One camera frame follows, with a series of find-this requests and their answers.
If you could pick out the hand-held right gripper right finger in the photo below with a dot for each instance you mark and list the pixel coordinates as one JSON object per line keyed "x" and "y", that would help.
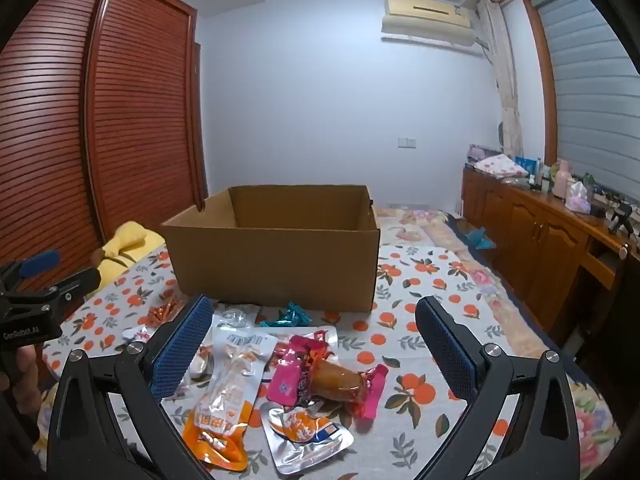
{"x": 447, "y": 347}

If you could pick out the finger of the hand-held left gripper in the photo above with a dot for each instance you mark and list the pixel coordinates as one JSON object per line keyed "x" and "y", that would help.
{"x": 40, "y": 261}
{"x": 75, "y": 284}

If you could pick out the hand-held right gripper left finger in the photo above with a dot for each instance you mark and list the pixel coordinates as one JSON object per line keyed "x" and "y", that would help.
{"x": 182, "y": 347}

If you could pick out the orange foil candy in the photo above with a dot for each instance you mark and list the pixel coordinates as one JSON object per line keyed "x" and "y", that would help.
{"x": 165, "y": 312}

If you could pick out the orange and white snack packet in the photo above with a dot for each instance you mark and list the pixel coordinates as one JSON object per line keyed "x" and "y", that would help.
{"x": 225, "y": 385}

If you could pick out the brown cardboard box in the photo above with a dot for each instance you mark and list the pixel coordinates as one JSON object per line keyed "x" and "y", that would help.
{"x": 270, "y": 265}

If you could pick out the pink packet with brown sausage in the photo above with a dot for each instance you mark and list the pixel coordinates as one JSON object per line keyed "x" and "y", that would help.
{"x": 330, "y": 375}

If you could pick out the silver packet with orange print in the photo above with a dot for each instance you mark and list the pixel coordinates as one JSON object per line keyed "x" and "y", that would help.
{"x": 305, "y": 430}

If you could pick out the person's left hand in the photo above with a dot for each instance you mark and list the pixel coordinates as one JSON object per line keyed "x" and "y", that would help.
{"x": 27, "y": 377}

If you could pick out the clear packet with brown snack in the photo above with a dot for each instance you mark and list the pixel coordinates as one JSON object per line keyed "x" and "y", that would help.
{"x": 202, "y": 365}

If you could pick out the fruit print blanket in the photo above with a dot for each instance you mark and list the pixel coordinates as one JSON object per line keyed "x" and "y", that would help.
{"x": 400, "y": 310}

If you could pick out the clear plastic snack packet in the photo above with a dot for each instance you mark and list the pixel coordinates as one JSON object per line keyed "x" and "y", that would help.
{"x": 235, "y": 316}

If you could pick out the yellow plush toy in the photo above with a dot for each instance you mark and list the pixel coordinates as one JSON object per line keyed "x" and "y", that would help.
{"x": 130, "y": 237}

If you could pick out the teal crumpled cloth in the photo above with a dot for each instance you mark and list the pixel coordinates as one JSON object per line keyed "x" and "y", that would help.
{"x": 479, "y": 240}

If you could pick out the wooden sideboard cabinet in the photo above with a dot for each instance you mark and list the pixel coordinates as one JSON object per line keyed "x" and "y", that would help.
{"x": 535, "y": 240}

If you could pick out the red-brown slatted wardrobe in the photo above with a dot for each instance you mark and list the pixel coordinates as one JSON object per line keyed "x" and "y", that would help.
{"x": 140, "y": 110}

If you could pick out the folded floral cloth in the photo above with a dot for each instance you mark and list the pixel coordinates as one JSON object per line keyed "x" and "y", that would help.
{"x": 497, "y": 166}

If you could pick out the pink tissue pack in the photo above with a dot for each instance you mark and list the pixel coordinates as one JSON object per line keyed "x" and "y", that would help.
{"x": 577, "y": 199}

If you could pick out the purple patterned bag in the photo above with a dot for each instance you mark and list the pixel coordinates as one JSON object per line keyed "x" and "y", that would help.
{"x": 480, "y": 152}

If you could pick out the blue carton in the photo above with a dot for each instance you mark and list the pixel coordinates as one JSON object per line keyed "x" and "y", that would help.
{"x": 525, "y": 164}

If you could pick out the pink bottle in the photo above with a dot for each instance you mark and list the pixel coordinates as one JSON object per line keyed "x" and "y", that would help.
{"x": 562, "y": 180}

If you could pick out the green bottle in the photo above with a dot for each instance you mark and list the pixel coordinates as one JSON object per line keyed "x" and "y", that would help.
{"x": 588, "y": 184}

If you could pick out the black mini tripod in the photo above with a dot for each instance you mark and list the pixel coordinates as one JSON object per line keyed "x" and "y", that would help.
{"x": 620, "y": 215}

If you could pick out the small white fan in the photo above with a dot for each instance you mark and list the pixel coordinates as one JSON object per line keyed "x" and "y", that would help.
{"x": 500, "y": 136}

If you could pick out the pale patterned curtain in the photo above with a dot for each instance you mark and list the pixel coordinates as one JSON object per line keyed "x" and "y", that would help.
{"x": 505, "y": 70}

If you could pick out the window with grey blind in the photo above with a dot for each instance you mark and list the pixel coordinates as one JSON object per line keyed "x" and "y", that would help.
{"x": 590, "y": 100}

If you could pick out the white wall socket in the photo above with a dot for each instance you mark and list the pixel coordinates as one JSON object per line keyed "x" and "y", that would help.
{"x": 407, "y": 142}

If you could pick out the wall air conditioner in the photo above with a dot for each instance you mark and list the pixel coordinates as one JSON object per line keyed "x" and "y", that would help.
{"x": 425, "y": 15}

